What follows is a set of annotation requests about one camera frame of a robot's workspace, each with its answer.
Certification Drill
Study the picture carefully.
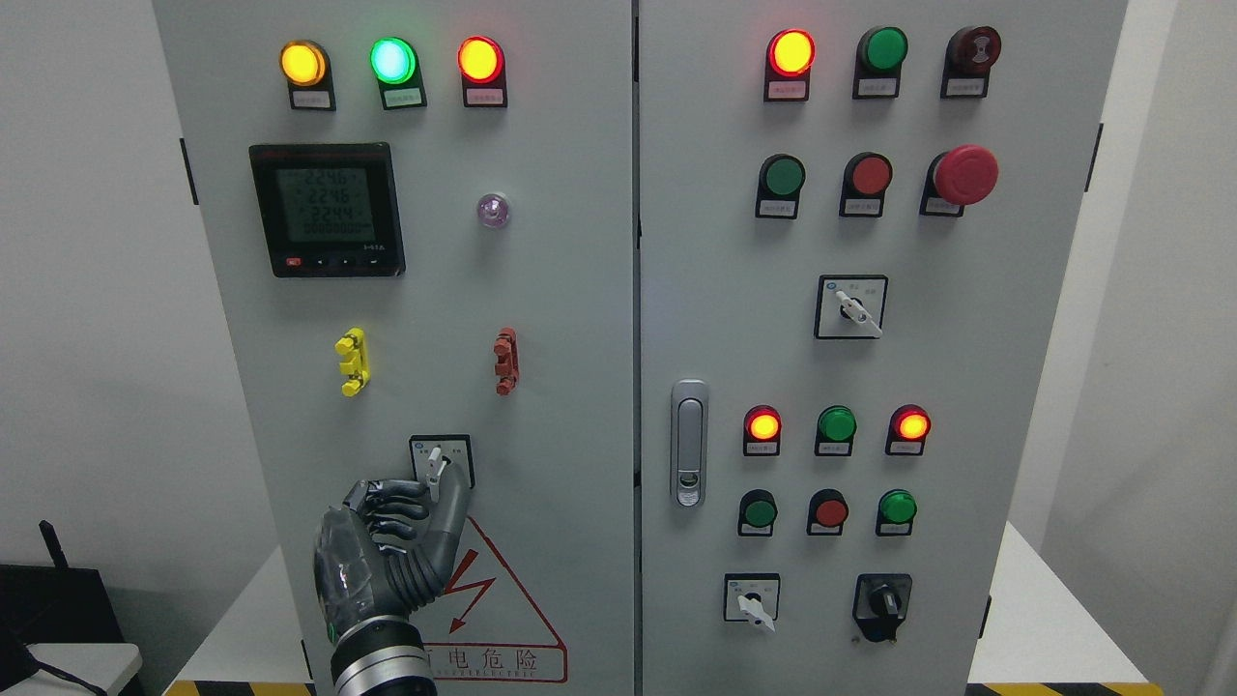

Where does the white rotary light switch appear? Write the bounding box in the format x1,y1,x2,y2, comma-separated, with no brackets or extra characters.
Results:
408,433,475,504

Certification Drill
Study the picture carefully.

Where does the red lit indicator lower right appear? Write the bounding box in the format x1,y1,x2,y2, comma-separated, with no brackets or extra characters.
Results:
884,404,931,455

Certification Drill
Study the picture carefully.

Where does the green indicator top right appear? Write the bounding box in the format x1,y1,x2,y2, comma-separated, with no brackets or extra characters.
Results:
852,25,908,99

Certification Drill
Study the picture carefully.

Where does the grey right cabinet door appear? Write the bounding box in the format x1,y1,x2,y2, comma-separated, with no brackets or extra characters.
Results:
638,1,1127,695

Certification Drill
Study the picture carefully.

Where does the red push button upper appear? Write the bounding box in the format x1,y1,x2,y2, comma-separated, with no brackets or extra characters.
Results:
839,153,893,218

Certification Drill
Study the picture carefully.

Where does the dark red buzzer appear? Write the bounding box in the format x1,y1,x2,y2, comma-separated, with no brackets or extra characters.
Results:
939,25,1002,99

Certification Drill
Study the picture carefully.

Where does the red push button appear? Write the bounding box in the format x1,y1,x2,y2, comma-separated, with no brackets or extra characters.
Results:
839,153,893,218
807,488,849,537

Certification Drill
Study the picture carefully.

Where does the white rotary switch lower right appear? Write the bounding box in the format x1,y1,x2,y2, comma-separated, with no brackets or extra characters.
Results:
722,572,781,634

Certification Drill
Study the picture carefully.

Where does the black rotary selector switch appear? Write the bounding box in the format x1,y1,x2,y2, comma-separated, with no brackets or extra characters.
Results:
852,574,913,643

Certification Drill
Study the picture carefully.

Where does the green push button upper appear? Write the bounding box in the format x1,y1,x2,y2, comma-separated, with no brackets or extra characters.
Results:
755,155,807,219

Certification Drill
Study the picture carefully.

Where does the grey left cabinet door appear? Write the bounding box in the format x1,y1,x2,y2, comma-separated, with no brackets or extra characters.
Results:
153,1,635,695

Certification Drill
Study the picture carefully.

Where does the red electric hazard warning sticker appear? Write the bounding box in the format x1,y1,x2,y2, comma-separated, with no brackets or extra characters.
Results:
414,518,568,682

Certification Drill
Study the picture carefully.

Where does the white rotary switch upper right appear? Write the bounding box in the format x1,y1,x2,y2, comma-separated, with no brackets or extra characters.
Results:
814,274,888,340

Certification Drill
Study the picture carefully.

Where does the red lit indicator lower left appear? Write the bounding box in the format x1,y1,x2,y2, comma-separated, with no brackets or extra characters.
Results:
743,404,782,455

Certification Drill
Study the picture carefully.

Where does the black digital power meter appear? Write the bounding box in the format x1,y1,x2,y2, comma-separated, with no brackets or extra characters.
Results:
247,142,404,278

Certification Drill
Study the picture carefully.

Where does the red lit indicator top right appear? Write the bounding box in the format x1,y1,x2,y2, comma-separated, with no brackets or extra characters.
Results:
763,28,816,103

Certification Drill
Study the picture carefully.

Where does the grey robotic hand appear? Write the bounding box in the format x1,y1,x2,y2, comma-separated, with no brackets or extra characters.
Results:
313,471,473,644

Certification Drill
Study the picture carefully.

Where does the red lit indicator light left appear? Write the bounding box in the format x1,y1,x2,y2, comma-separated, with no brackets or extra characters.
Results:
458,35,508,108

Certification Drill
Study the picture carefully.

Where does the green push button lower left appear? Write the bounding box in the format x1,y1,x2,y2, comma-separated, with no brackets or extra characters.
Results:
736,490,778,537

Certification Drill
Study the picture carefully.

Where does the green indicator lower middle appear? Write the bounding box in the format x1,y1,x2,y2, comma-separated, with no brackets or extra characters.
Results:
816,405,857,457

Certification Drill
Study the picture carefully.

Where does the green push button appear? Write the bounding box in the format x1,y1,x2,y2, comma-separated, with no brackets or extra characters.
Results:
755,155,807,219
875,488,918,537
736,490,778,537

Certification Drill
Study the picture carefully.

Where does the red terminal connector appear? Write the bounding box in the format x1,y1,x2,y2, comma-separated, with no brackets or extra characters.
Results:
492,328,520,396

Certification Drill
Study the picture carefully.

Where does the green push button lower right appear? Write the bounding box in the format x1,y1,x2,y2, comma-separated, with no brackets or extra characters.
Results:
875,488,918,537

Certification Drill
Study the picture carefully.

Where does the grey cabinet door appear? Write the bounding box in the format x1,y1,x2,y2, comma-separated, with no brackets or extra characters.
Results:
638,1,1127,695
153,1,635,695

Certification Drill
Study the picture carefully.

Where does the green lit indicator light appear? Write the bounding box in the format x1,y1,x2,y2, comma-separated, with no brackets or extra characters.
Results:
367,36,427,110

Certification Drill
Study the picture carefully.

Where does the black box with antenna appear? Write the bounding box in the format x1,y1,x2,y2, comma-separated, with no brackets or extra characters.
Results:
1,520,125,690

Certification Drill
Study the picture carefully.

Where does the small clear light bulb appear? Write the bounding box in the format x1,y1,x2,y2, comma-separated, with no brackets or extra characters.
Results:
475,192,511,229

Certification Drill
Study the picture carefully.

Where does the red push button lower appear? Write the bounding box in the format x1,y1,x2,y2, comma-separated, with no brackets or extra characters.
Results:
807,488,849,537

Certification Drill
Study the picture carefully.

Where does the white table under cabinet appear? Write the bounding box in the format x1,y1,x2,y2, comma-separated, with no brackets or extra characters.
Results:
169,525,1163,695

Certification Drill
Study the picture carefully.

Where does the red emergency stop mushroom button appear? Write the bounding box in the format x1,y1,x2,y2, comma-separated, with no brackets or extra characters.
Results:
919,143,1001,218

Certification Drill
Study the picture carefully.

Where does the silver door handle lock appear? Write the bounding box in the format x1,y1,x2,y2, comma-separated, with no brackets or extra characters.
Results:
670,380,708,508

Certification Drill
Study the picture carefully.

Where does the yellow terminal connector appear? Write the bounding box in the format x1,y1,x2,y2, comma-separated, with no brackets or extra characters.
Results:
334,328,371,399

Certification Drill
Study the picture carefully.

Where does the yellow indicator light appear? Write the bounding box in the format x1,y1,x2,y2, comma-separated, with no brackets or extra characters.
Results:
280,40,335,111

